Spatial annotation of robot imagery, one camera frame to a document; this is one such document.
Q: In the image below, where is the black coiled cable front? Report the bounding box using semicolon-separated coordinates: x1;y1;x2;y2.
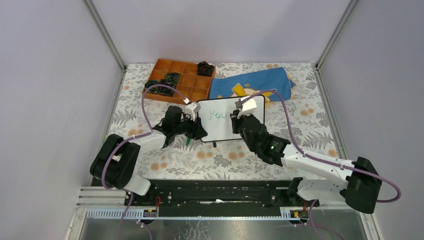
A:
157;80;177;97

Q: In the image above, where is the right aluminium frame post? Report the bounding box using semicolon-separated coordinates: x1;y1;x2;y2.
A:
315;0;359;70

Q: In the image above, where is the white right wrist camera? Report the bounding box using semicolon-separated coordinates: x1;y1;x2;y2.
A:
235;95;257;119

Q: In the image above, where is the black coiled cable far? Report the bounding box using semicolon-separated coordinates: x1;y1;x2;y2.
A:
197;61;215;78

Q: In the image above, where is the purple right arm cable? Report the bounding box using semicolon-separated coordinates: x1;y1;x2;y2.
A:
243;89;402;204

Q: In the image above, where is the wooden compartment tray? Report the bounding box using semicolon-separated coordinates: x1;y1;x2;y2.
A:
142;58;216;104

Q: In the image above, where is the black coiled cable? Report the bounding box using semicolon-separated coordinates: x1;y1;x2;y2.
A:
197;61;215;78
144;80;160;95
157;80;177;97
164;72;181;84

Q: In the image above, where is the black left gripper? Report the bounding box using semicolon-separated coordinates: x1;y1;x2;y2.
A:
173;113;208;141

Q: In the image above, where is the floral tablecloth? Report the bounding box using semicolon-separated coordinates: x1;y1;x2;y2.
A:
108;63;339;180

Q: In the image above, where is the black coiled cable middle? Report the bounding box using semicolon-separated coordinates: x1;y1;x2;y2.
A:
164;72;181;84

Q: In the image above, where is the aluminium frame post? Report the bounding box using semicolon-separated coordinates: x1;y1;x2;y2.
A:
315;0;359;70
82;0;127;71

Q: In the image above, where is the blue cartoon cloth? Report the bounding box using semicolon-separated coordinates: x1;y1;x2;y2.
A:
208;67;296;100

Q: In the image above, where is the black coiled cable left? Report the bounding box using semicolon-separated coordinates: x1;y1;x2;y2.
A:
144;80;160;95

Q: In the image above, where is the black framed whiteboard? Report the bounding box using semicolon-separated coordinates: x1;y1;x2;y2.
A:
198;95;265;143

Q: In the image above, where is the left aluminium frame post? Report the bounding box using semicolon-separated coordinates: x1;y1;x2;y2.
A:
82;0;127;71

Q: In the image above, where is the slotted cable duct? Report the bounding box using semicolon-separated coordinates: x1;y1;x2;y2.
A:
77;187;309;223

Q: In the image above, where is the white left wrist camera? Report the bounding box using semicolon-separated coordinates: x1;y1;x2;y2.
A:
183;98;201;122

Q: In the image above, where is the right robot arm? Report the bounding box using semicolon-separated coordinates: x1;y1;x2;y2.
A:
230;110;382;214

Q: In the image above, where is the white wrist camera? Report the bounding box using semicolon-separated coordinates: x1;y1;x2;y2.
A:
183;98;201;122
235;95;257;119

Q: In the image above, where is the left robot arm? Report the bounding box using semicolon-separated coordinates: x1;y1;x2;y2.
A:
89;102;207;206

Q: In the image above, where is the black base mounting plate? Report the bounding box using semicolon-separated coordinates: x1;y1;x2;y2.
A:
133;179;320;210

